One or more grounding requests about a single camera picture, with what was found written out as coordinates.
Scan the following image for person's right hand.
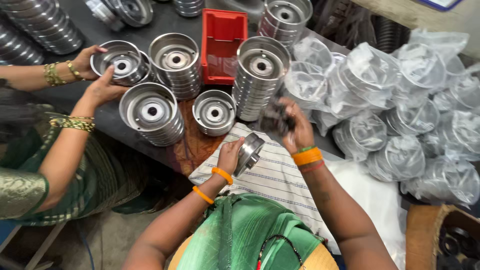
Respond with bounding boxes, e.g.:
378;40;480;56
278;97;316;155

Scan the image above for blue and white tray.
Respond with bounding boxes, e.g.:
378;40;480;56
417;0;466;12

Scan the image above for red plastic bin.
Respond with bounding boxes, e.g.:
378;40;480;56
201;8;249;86

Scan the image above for white striped cloth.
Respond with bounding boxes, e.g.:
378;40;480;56
188;122;340;256

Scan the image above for orange bangle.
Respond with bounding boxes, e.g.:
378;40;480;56
192;185;215;205
211;166;234;186

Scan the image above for wooden stool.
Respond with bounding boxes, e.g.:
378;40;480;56
0;221;68;270

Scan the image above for person's left hand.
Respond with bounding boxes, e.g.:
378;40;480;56
216;136;246;175

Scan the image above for gold bangles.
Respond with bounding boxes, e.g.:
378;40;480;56
43;59;86;87
49;115;97;133

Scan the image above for red wrist thread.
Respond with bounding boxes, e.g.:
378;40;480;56
299;160;326;174

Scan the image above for white plastic sheet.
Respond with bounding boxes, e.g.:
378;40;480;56
324;152;409;270

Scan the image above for wooden bench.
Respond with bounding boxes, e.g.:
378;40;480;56
350;0;480;61

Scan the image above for orange and green bangles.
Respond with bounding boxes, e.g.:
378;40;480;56
291;146;324;167

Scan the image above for black bead necklace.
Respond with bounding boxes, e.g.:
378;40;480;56
256;234;305;270

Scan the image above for stack of steel pulleys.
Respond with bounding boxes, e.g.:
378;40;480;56
148;32;203;101
118;82;185;148
0;0;85;56
84;0;155;32
0;17;46;67
232;36;292;122
257;0;314;47
172;0;205;18

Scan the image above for dark grey wiping rag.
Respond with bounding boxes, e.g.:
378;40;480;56
259;98;297;136

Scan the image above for cardboard box of black parts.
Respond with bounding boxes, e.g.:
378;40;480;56
405;203;480;270

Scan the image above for heap of plastic-bagged pulleys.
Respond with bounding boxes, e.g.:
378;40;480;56
283;28;480;209

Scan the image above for brown patterned cloth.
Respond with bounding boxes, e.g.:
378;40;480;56
167;98;229;177

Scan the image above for heap of black rubber parts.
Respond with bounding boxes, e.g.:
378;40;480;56
311;0;411;55

